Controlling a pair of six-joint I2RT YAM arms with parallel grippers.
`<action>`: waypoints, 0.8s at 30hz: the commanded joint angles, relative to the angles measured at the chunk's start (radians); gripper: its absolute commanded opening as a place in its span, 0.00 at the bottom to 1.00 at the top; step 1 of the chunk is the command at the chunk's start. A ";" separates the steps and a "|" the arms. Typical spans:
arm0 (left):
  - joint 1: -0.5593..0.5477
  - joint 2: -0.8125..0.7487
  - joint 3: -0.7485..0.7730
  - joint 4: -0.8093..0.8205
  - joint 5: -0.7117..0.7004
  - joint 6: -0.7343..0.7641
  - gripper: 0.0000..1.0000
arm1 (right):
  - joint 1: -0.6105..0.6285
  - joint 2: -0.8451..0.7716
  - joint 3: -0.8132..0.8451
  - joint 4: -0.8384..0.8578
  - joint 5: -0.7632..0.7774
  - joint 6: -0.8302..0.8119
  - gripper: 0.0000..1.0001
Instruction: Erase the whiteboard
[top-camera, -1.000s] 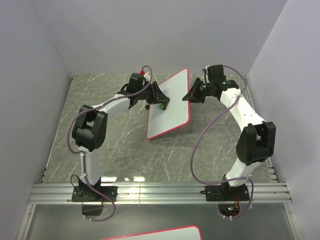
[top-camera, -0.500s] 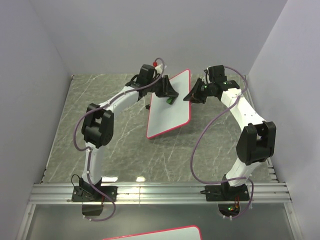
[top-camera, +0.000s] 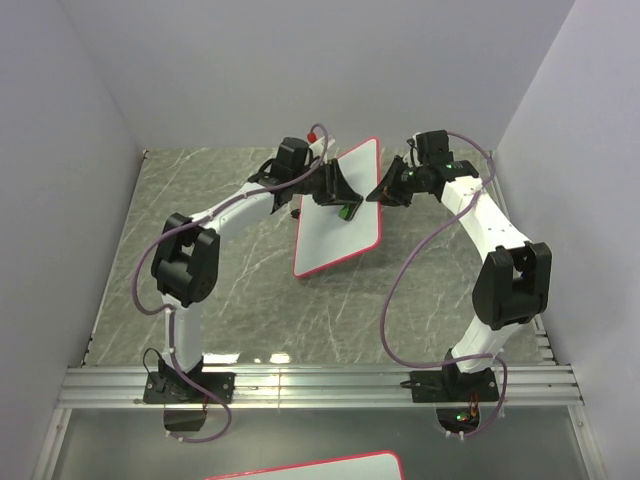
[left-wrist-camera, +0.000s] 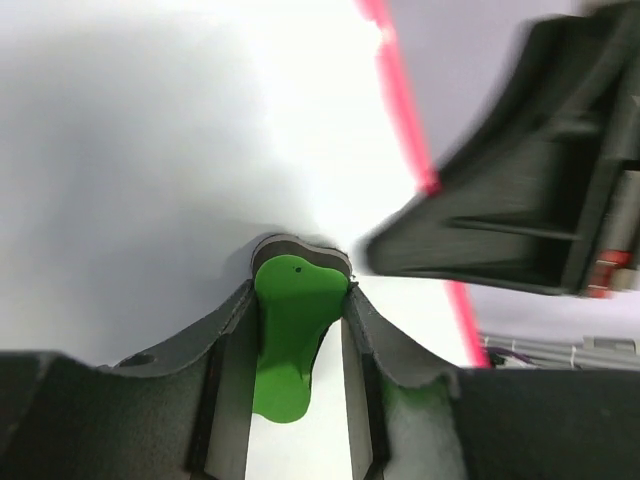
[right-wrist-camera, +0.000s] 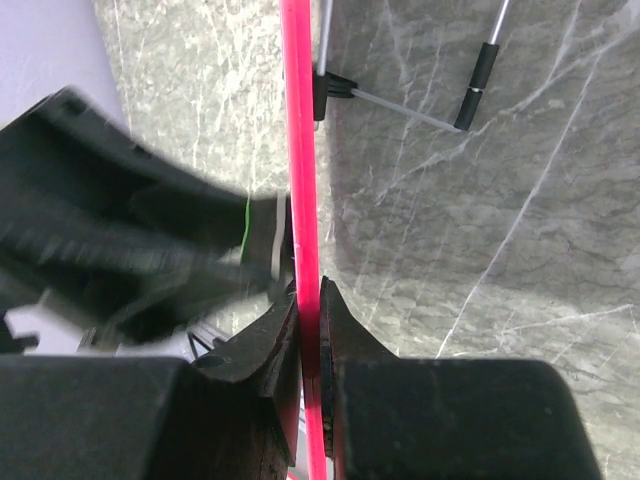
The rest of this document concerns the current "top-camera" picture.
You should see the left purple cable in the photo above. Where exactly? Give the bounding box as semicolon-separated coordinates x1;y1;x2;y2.
130;123;334;444

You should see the green whiteboard eraser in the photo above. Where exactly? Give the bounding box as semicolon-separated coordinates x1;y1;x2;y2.
339;204;358;221

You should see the aluminium mounting rail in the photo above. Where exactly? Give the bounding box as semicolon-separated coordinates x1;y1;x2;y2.
56;364;583;409

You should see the pink framed whiteboard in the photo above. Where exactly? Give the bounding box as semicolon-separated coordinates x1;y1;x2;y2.
293;137;382;278
213;451;405;480

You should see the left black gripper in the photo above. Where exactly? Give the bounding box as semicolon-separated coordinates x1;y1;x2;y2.
292;160;360;207

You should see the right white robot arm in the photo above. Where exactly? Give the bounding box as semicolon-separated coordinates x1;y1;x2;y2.
367;154;552;400

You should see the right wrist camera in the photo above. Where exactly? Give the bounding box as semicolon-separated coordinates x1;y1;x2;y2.
414;130;453;165

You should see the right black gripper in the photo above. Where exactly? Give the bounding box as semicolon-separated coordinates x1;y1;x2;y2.
365;155;428;208

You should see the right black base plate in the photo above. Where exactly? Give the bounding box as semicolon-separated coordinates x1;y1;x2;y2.
400;365;500;403

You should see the purple cable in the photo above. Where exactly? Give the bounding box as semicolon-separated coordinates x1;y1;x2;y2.
380;130;509;436
130;123;334;444

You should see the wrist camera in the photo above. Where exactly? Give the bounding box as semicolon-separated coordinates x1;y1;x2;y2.
271;137;309;179
414;130;453;165

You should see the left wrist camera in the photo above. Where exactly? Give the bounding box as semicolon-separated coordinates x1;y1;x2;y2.
271;137;309;179

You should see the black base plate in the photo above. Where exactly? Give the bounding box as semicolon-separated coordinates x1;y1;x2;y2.
400;365;500;403
142;372;235;404

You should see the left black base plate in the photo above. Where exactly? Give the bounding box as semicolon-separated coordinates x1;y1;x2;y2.
142;372;235;404

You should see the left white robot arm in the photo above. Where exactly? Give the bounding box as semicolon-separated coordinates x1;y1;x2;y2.
151;149;364;402

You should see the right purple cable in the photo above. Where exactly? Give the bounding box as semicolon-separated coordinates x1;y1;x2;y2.
380;130;509;436

